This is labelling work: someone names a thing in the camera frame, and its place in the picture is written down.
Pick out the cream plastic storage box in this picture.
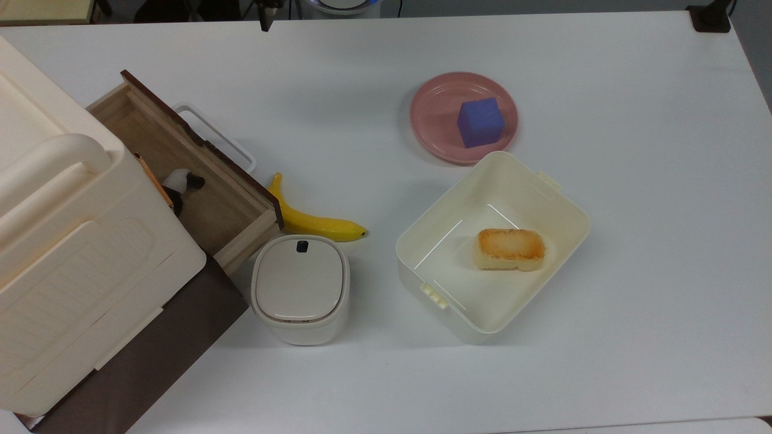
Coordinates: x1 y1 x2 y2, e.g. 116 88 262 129
0 35 207 418

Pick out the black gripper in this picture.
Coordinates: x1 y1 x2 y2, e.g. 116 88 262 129
253 0 284 32

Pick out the dark brown drawer cabinet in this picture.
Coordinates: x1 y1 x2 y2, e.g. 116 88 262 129
15 253 249 434

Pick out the black table clamp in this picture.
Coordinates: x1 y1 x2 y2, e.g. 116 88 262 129
686 0 733 33

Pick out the purple cube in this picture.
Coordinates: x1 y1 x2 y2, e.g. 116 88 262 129
457 97 506 149

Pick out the toasted bread piece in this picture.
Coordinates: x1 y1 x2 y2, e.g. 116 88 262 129
475 228 546 272

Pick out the yellow banana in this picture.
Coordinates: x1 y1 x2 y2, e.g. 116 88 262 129
267 173 369 243

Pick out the black and white plush toy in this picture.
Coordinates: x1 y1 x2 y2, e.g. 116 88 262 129
160 168 206 216

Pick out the light wooden table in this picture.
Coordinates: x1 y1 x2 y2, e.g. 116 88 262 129
0 0 95 25

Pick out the cream plastic open bin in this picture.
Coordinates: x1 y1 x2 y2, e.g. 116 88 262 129
396 151 591 344

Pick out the small beige lidded trash can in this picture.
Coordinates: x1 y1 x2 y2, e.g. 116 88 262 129
250 234 351 346

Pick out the pink plate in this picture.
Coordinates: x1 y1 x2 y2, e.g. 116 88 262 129
410 72 519 165

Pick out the wooden drawer with white handle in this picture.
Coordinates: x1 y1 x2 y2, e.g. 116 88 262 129
86 69 285 277

